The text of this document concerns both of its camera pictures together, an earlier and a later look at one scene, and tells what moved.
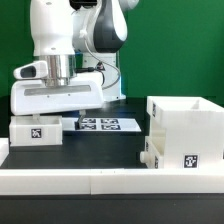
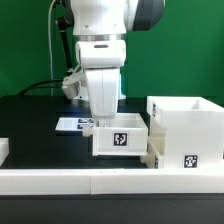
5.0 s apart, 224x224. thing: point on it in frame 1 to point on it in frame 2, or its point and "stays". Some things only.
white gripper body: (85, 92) to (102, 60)
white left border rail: (4, 149) stays
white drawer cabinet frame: (191, 129) stays
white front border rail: (111, 181) stays
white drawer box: (25, 131) to (125, 134)
